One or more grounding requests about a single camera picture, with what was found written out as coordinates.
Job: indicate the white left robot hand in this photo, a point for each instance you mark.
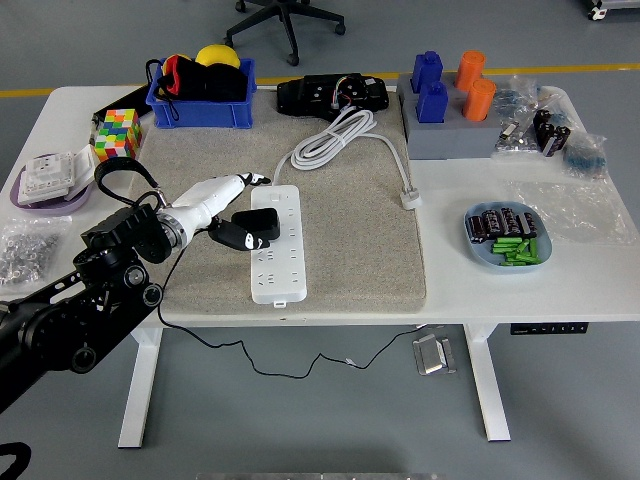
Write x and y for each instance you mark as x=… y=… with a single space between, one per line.
x=210 y=197

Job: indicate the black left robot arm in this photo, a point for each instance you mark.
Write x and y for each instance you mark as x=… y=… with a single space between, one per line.
x=50 y=320

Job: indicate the blue plastic bin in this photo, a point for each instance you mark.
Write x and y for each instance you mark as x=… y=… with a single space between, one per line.
x=200 y=115

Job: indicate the colourful puzzle cube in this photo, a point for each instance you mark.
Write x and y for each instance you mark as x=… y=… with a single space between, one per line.
x=117 y=132

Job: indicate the black cloth with red trim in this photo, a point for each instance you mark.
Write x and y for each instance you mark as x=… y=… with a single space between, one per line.
x=215 y=82

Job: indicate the black flat box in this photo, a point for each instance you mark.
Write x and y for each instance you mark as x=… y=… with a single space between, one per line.
x=127 y=97

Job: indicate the yellow ball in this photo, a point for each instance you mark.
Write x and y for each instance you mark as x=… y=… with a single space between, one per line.
x=217 y=54

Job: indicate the grey-brown mat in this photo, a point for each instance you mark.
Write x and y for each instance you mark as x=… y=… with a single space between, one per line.
x=350 y=250

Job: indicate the purple tray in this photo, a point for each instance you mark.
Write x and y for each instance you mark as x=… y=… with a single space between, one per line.
x=50 y=207

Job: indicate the clear bag of metal nuts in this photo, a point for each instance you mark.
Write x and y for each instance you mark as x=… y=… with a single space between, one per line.
x=25 y=250

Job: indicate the black office chair base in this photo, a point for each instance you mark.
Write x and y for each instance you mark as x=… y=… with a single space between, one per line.
x=287 y=20

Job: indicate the white table leg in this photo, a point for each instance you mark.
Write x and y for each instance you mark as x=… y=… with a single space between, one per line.
x=487 y=390
x=140 y=390

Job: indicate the blue bottle-shaped block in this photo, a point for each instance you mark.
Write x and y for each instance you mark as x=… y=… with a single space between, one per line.
x=427 y=67
x=432 y=102

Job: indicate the grey block base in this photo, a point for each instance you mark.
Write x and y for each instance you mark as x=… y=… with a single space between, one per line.
x=450 y=140

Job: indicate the black cylindrical battery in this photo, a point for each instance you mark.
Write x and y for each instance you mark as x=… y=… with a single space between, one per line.
x=529 y=225
x=492 y=222
x=510 y=222
x=477 y=229

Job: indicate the metal foot pedal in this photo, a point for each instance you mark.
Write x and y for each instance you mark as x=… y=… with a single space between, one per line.
x=431 y=355

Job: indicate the light blue tray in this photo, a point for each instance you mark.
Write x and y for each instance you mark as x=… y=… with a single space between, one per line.
x=482 y=257

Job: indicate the orange cylinder block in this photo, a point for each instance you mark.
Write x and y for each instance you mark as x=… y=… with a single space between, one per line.
x=479 y=100
x=470 y=70

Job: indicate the green small battery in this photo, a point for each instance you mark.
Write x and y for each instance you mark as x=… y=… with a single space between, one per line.
x=533 y=249
x=512 y=262
x=523 y=246
x=505 y=247
x=506 y=241
x=517 y=256

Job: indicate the clear bag of metal parts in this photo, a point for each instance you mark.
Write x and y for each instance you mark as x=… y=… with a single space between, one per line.
x=515 y=142

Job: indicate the clear bag of blue resistors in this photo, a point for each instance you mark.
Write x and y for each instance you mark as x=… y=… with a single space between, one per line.
x=517 y=97

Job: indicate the black cylindrical capacitor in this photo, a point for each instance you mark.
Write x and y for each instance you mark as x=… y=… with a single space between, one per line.
x=541 y=121
x=557 y=140
x=546 y=136

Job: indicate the black table control panel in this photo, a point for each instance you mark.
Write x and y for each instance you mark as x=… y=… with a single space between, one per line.
x=549 y=329

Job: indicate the large empty clear bag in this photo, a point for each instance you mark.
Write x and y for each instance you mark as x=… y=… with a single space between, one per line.
x=575 y=210

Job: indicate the clear bag of blue parts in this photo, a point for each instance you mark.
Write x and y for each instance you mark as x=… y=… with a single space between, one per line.
x=585 y=157

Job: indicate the white cart with wheel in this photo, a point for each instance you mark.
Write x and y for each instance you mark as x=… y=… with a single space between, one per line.
x=610 y=7

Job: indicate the white wall socket panel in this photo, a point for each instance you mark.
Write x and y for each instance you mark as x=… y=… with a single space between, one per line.
x=45 y=175

